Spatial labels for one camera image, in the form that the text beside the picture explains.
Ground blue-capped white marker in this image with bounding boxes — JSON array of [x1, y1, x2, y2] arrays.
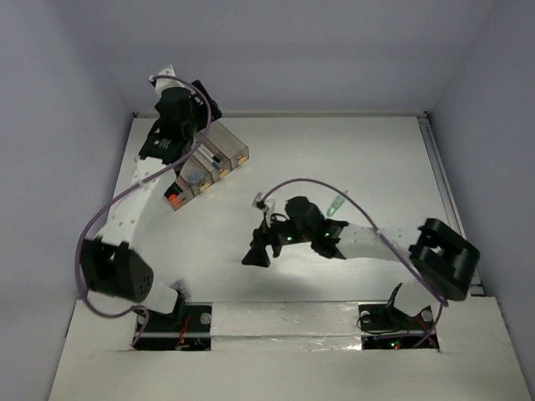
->
[[197, 145, 217, 165]]

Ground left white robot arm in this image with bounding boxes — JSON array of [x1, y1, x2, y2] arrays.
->
[[74, 73, 222, 330]]

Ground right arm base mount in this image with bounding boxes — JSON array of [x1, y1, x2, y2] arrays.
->
[[356, 303, 440, 350]]

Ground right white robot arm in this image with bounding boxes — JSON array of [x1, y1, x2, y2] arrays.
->
[[242, 196, 481, 327]]

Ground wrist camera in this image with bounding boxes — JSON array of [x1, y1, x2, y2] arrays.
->
[[149, 64, 176, 91], [252, 192, 276, 220]]

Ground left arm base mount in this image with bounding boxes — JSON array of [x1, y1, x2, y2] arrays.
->
[[133, 300, 212, 352]]

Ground clear four-compartment organizer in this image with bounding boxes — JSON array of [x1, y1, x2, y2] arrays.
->
[[165, 121, 249, 204]]

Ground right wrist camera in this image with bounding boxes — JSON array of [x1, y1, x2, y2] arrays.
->
[[252, 192, 276, 220]]

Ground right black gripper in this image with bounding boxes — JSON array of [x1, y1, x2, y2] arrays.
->
[[242, 211, 313, 266]]

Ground orange highlighter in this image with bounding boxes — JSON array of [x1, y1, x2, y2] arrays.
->
[[166, 190, 187, 211]]

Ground black-capped white marker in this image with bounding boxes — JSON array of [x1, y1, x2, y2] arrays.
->
[[198, 145, 221, 170]]

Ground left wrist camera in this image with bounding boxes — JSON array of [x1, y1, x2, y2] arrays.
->
[[149, 64, 176, 91]]

